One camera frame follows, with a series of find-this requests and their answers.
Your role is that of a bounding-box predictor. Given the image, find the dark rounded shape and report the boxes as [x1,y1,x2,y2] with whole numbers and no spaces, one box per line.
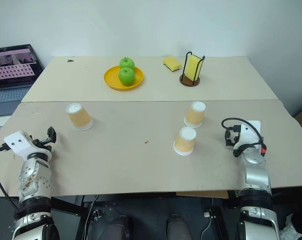
[166,213,192,240]

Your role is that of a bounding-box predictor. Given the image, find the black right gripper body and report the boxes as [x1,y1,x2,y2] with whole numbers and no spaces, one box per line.
[228,124,242,150]

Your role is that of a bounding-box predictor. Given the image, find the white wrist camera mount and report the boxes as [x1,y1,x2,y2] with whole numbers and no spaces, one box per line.
[4,130,33,161]
[233,120,263,151]

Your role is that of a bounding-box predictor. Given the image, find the thin cable with clip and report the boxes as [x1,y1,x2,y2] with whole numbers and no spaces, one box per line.
[86,194,103,240]

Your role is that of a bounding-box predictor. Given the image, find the orange paper cup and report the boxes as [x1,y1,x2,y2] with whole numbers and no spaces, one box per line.
[173,126,197,157]
[66,102,95,131]
[183,100,207,129]

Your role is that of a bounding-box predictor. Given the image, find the open grey laptop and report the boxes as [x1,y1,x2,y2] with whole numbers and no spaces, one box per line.
[0,44,45,119]

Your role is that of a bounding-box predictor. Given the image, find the yellow round plate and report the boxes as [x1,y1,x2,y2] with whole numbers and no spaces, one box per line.
[103,65,144,92]

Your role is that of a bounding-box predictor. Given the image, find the white crumpled plastic bag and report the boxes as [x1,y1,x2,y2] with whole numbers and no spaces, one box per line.
[280,213,302,240]

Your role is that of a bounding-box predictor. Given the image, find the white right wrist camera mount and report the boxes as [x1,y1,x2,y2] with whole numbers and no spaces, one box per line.
[233,120,263,151]

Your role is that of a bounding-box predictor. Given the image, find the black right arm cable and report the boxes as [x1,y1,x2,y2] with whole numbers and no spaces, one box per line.
[221,117,268,157]

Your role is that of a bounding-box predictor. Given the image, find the yellow sponge with dark pad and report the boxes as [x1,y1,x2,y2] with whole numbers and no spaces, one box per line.
[162,56,183,74]

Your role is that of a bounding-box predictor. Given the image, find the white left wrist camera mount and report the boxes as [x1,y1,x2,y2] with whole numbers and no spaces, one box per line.
[4,130,33,161]

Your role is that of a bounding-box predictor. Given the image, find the plain yellow sponge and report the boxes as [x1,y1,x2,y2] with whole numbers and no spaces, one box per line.
[185,54,204,81]

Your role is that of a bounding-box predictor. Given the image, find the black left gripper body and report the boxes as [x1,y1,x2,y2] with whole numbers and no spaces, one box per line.
[30,136,53,153]

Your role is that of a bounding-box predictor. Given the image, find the green apple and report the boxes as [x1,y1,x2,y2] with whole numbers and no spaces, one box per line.
[118,67,136,87]
[119,56,136,71]

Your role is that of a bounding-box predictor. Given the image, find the white plug with thin cable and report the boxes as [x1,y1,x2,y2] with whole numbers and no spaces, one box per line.
[200,197,215,240]

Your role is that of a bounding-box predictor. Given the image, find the black wire holder brown base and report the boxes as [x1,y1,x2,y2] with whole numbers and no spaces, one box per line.
[179,51,206,88]

